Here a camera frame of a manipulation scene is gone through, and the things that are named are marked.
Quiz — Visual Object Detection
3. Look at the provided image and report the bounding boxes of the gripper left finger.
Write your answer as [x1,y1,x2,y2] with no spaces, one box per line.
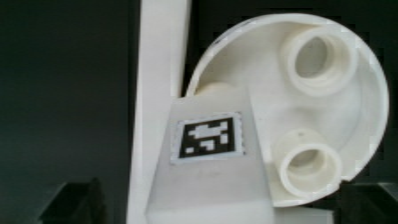
[39,179,106,224]

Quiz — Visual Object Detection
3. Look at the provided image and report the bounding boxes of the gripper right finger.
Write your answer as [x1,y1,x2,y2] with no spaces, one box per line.
[339,183,398,224]

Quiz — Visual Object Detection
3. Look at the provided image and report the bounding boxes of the white stool leg with tag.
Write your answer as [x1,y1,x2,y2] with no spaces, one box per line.
[145,88,275,224]

